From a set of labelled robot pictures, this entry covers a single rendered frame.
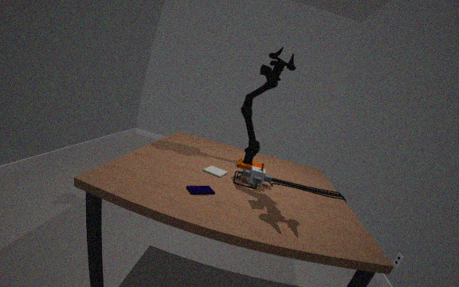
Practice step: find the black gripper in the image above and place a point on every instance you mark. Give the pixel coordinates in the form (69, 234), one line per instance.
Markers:
(290, 65)

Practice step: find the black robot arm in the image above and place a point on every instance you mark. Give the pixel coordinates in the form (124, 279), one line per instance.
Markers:
(272, 81)

